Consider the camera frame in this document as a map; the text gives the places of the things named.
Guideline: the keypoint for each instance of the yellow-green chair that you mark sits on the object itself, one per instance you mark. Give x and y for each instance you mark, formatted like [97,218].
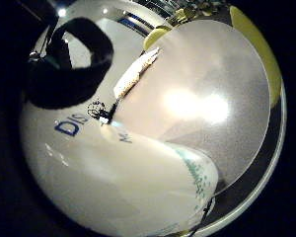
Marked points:
[259,49]
[153,37]

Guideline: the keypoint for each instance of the white packet with blue print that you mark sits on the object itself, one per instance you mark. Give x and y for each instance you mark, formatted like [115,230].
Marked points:
[115,184]

